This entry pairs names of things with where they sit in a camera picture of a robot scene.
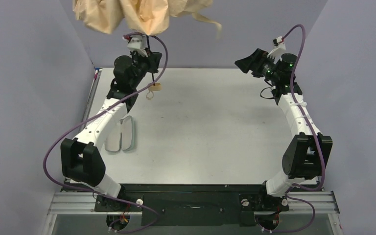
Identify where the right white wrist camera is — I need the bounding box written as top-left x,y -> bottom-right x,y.
267,36 -> 286,59

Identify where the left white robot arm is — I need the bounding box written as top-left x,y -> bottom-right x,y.
60,50 -> 162,198

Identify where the beige patterned umbrella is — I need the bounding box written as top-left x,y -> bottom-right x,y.
72,0 -> 222,38

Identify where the aluminium rail frame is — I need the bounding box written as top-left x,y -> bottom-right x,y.
43,191 -> 344,235

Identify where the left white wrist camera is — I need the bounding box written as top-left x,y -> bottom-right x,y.
122,34 -> 148,58

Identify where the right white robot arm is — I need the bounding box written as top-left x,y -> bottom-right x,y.
235,48 -> 333,196

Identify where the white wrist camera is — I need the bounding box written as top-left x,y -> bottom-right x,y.
267,36 -> 286,59
122,34 -> 148,58

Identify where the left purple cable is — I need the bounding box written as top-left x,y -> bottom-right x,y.
43,31 -> 169,234

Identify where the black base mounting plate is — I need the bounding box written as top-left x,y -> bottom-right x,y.
61,184 -> 322,227

